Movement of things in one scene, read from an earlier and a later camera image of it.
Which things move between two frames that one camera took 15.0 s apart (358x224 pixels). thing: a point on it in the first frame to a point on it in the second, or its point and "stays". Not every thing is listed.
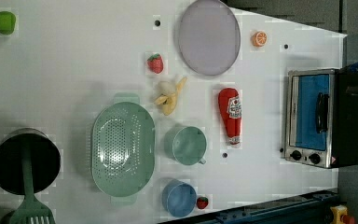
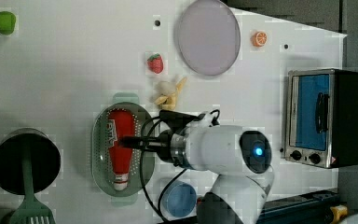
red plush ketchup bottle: [230, 105] to [120, 122]
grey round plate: [209, 37] stays
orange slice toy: [259, 38] stays
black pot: [6, 163] stays
